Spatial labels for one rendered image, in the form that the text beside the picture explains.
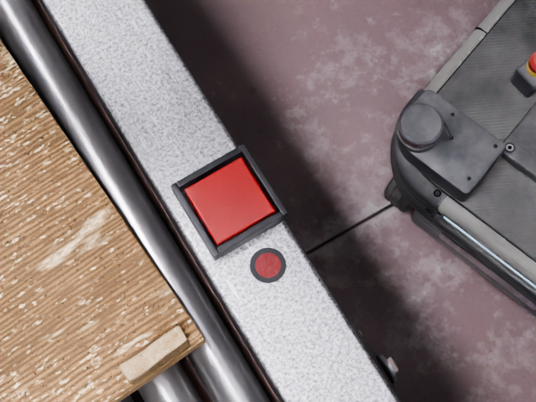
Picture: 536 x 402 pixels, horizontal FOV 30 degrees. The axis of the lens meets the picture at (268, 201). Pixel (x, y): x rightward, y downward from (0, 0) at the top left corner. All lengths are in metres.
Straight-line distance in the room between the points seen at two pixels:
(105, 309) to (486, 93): 0.99
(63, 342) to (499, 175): 0.96
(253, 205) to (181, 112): 0.12
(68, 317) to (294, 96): 1.13
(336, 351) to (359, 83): 1.13
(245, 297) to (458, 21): 1.24
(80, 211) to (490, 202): 0.89
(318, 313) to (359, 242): 0.97
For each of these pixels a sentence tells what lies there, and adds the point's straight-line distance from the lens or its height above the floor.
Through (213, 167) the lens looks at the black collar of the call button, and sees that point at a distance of 0.88.
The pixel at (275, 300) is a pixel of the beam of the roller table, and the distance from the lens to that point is 0.87.
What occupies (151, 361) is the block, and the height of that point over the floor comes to 0.96.
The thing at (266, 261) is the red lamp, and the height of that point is 0.92.
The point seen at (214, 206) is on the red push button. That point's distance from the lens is 0.88.
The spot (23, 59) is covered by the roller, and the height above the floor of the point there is 0.91.
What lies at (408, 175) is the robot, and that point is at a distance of 1.63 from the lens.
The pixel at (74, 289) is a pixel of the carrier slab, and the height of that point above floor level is 0.94.
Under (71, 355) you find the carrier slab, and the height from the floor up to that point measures 0.94.
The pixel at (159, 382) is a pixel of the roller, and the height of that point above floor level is 0.92.
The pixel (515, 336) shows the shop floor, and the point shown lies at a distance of 1.84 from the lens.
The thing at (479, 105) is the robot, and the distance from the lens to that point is 1.69.
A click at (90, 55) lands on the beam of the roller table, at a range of 0.96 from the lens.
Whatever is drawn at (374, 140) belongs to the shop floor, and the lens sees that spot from 1.90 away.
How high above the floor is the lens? 1.76
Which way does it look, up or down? 73 degrees down
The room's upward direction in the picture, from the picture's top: 2 degrees counter-clockwise
